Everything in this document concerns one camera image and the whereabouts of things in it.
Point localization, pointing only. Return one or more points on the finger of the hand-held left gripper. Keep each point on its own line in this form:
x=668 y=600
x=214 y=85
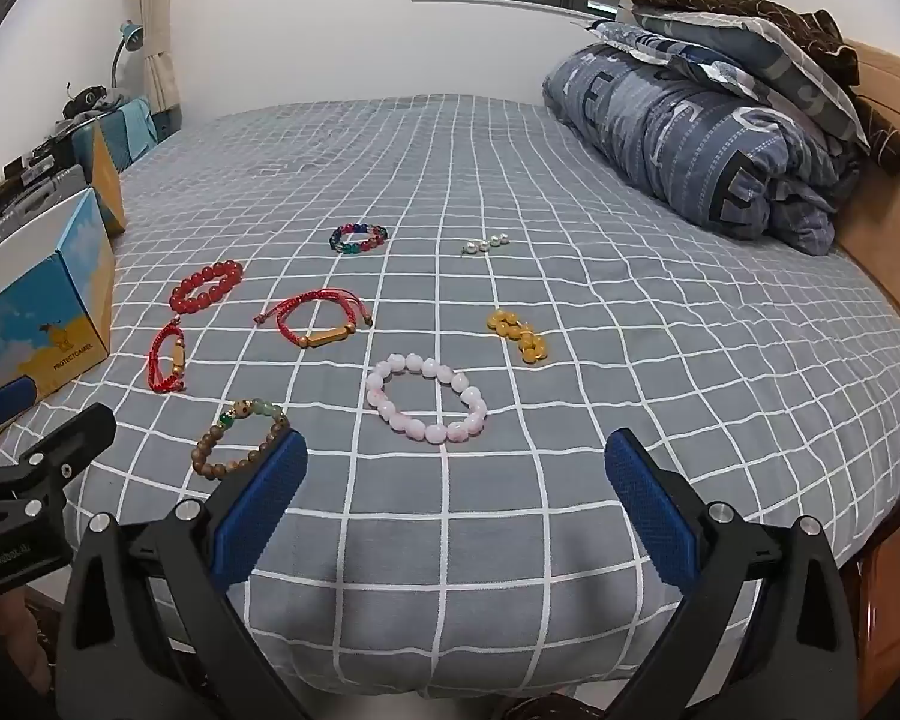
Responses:
x=67 y=439
x=4 y=399

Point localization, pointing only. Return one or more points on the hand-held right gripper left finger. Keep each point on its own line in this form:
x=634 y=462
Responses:
x=264 y=506

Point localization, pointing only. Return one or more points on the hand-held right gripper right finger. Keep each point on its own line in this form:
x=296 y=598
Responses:
x=647 y=506

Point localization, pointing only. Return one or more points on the blue and yellow cardboard box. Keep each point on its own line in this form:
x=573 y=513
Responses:
x=45 y=322

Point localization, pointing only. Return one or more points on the person's left hand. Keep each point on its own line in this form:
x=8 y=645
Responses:
x=7 y=634

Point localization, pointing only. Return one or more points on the dark clutter on desk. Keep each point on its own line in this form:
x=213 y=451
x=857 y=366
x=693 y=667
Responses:
x=22 y=199

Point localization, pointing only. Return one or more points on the teal cloth bag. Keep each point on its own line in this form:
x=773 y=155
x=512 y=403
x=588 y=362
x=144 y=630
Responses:
x=131 y=127

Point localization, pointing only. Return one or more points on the folded blue-grey printed quilt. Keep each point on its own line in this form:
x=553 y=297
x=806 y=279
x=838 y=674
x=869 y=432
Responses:
x=675 y=142

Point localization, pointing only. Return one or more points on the grey checked bed sheet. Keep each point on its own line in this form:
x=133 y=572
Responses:
x=495 y=165

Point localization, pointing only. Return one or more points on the teal desk lamp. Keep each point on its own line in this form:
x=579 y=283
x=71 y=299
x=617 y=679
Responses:
x=130 y=34

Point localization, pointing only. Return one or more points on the beige curtain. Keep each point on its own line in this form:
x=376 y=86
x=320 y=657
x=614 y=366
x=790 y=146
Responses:
x=157 y=15

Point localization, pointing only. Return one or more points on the blue-grey patterned pillow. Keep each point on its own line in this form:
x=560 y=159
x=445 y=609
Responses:
x=750 y=41

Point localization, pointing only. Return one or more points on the brown patterned blanket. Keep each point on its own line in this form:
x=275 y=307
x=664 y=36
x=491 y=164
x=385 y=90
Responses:
x=802 y=26

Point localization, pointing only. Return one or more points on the wooden bed frame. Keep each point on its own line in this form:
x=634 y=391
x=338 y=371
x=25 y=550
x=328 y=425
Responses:
x=896 y=180

